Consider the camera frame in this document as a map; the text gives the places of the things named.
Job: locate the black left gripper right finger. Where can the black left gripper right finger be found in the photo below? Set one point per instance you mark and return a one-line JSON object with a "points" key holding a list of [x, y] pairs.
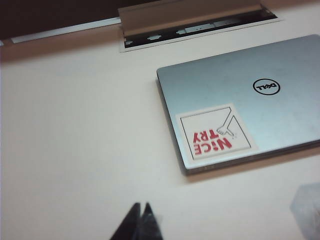
{"points": [[150, 225]]}

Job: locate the silver divider base rail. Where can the silver divider base rail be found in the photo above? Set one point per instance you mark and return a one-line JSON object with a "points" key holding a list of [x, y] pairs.
{"points": [[62, 30]]}

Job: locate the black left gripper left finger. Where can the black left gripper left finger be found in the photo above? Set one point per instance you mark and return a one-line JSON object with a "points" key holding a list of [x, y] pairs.
{"points": [[131, 225]]}

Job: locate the grey-brown desk divider panel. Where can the grey-brown desk divider panel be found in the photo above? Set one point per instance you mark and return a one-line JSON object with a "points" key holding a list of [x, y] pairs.
{"points": [[50, 15]]}

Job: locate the silver Dell laptop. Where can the silver Dell laptop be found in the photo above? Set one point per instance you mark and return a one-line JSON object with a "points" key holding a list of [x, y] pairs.
{"points": [[225, 82]]}

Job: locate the white red Nice Try sticker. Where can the white red Nice Try sticker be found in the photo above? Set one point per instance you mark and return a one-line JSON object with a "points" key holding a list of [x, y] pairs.
{"points": [[215, 135]]}

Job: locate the clear plastic water cup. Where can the clear plastic water cup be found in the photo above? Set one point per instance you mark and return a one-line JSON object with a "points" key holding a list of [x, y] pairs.
{"points": [[307, 212]]}

